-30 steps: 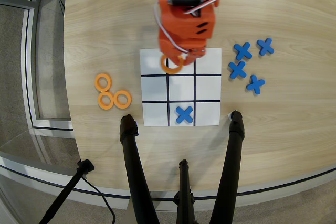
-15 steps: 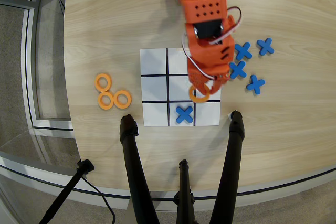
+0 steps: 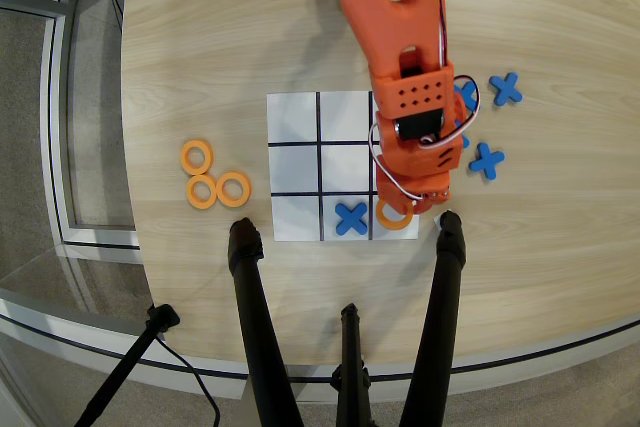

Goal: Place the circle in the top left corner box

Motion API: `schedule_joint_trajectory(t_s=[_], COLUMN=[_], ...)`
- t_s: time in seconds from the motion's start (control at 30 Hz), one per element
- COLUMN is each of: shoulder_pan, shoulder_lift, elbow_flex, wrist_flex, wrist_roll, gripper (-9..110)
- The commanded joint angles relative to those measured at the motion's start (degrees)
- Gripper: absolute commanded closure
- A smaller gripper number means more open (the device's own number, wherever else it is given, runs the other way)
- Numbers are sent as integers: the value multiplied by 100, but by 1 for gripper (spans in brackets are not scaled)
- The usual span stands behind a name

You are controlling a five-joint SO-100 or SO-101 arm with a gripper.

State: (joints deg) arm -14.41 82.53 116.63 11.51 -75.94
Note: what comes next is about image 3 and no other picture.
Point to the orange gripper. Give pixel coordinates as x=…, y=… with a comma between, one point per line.
x=409, y=190

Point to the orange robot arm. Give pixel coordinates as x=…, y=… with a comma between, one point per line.
x=385, y=22

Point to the white tape piece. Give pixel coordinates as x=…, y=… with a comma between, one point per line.
x=437, y=221

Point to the blue foam cross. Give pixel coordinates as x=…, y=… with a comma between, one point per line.
x=486, y=161
x=506, y=89
x=465, y=141
x=351, y=219
x=469, y=94

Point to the black tripod leg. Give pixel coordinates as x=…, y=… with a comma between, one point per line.
x=352, y=362
x=255, y=307
x=440, y=307

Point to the white tic-tac-toe grid paper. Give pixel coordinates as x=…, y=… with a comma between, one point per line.
x=300, y=167

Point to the thin black stand leg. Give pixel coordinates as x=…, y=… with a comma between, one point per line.
x=130, y=357

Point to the grey metal partition frame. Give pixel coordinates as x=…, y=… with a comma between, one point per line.
x=52, y=147

